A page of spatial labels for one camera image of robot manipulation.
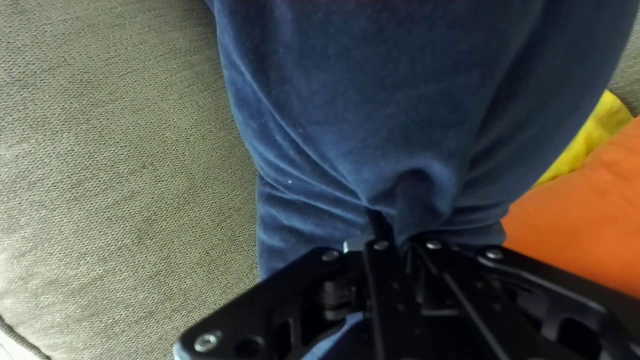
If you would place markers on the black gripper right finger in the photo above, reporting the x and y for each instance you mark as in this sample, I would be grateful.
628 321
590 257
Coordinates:
481 306

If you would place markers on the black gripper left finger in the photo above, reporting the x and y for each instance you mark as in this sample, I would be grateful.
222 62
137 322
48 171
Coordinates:
280 300

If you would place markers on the dark blue cloth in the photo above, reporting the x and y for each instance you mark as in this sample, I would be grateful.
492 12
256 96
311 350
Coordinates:
401 101

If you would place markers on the orange pillow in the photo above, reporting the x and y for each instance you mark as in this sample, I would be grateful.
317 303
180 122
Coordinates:
586 221

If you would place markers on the grey-green fabric sofa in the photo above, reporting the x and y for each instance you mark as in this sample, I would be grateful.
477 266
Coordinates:
120 167

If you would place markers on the yellow pillow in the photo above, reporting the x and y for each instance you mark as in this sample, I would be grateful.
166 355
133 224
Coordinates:
596 132

